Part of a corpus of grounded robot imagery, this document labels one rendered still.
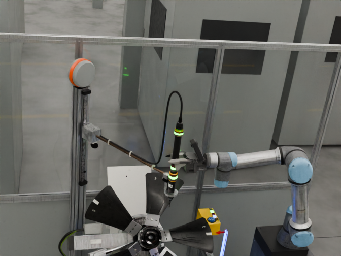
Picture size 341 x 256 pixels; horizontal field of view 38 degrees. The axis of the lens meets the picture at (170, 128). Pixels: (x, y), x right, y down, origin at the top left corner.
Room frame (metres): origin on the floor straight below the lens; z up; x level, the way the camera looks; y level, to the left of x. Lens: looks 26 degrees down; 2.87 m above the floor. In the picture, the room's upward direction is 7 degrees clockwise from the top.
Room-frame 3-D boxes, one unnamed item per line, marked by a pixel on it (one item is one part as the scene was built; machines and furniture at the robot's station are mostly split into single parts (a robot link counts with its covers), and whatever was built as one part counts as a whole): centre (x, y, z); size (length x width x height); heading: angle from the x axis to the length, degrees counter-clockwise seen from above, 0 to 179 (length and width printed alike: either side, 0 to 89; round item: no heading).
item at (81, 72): (2.59, 0.52, 1.88); 0.17 x 0.15 x 0.16; 107
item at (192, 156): (2.19, -0.15, 1.64); 0.12 x 0.08 x 0.09; 107
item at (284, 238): (2.38, -0.77, 1.13); 0.15 x 0.15 x 0.10
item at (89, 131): (2.54, 0.45, 1.55); 0.10 x 0.07 x 0.08; 52
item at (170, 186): (2.15, -0.04, 1.66); 0.04 x 0.04 x 0.46
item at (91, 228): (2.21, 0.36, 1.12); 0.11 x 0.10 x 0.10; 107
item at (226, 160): (2.23, -0.30, 1.64); 0.11 x 0.08 x 0.09; 107
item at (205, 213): (2.54, -0.30, 1.02); 0.16 x 0.10 x 0.11; 17
